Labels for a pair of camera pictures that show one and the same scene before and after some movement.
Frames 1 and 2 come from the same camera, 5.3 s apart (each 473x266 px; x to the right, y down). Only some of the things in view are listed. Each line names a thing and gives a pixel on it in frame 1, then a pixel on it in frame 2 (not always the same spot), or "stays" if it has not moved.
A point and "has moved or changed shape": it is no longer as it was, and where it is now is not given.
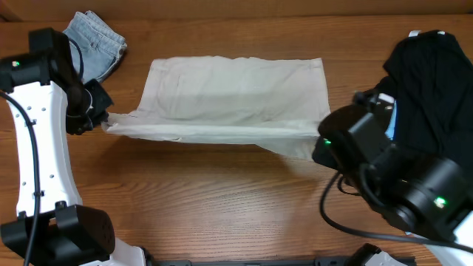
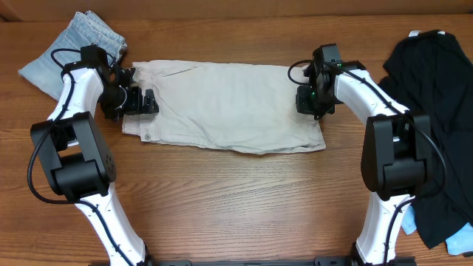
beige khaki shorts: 282,103 has moved or changed shape
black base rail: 152,261 stays
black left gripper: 97,102 -> 141,102
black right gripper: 329,148 -> 303,102
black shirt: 430,76 stays
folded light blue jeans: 102,46 stays
